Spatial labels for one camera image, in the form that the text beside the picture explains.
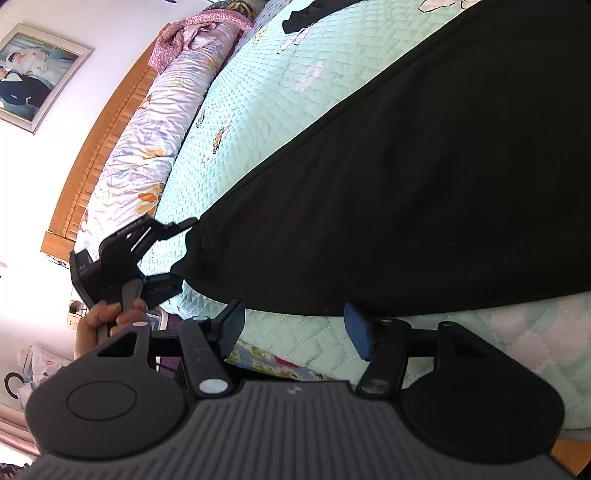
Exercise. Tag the wooden headboard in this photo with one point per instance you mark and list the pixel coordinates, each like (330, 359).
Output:
(101, 138)

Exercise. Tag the rolled floral quilt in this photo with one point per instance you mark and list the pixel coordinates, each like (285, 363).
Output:
(138, 152)

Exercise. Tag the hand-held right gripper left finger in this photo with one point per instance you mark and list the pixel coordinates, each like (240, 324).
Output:
(233, 325)

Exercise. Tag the mint quilted bedspread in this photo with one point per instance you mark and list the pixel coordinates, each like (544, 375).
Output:
(277, 92)

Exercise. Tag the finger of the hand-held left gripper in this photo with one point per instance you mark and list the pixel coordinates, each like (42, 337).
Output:
(164, 288)
(178, 228)

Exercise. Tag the beige curtain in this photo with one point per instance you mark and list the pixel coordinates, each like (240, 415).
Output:
(14, 429)

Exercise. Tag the pink floral cloth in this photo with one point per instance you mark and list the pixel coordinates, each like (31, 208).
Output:
(184, 37)

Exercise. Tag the colourful pillow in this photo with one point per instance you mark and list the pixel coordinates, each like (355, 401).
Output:
(231, 7)

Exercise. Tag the black pants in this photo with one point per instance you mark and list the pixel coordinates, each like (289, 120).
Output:
(415, 184)

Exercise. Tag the white plastic bag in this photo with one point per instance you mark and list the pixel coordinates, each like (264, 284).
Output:
(41, 364)

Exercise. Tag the blue floral bed sheet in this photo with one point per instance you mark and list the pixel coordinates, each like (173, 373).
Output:
(277, 364)

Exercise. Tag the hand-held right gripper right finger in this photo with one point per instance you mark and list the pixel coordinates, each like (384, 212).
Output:
(358, 330)

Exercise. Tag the wall outlet panel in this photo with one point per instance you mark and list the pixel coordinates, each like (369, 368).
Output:
(76, 316)

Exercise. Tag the framed wedding photo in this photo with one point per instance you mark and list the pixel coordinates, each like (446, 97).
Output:
(32, 74)

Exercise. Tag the person's left hand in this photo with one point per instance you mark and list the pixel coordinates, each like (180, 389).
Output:
(90, 330)

